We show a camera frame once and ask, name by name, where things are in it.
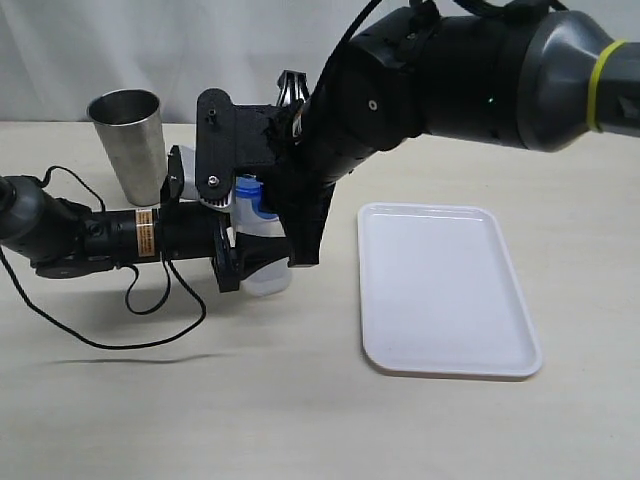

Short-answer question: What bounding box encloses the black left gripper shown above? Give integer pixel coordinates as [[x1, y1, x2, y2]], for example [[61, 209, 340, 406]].
[[134, 202, 290, 293]]

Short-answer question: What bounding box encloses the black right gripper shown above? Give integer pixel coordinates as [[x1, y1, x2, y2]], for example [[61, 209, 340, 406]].
[[266, 70, 355, 268]]

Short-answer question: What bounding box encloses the clear plastic container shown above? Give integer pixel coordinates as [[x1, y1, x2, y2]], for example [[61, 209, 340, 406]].
[[231, 187, 292, 297]]

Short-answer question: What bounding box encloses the blue container lid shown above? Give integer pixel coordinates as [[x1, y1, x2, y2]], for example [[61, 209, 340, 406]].
[[235, 175, 278, 221]]

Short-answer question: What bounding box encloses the stainless steel cup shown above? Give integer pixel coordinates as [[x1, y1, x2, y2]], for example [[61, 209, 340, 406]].
[[87, 89, 167, 206]]

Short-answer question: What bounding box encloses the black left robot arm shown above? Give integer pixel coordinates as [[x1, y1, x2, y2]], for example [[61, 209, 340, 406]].
[[1, 176, 290, 293]]

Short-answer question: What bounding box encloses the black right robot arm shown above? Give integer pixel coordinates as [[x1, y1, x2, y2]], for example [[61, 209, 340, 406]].
[[264, 1, 639, 267]]

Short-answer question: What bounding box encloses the white plastic tray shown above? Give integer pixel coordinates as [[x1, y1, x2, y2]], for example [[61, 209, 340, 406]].
[[357, 202, 543, 381]]

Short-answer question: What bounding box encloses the white backdrop cloth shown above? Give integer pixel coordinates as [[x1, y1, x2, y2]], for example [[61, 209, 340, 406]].
[[1, 1, 363, 123]]

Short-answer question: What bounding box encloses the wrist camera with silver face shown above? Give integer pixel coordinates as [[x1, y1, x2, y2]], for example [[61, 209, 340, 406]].
[[160, 145, 200, 204]]

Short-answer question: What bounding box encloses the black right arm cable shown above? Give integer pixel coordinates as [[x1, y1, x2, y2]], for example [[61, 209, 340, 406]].
[[309, 0, 384, 111]]

